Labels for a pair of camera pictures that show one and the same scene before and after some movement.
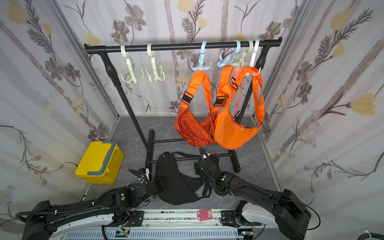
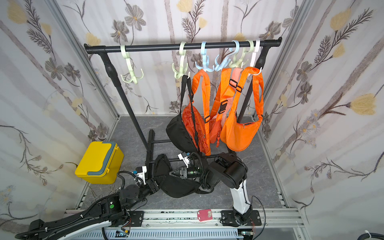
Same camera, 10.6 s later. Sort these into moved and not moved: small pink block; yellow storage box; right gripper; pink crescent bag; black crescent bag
Moved: black crescent bag; pink crescent bag; right gripper
Not moved: small pink block; yellow storage box
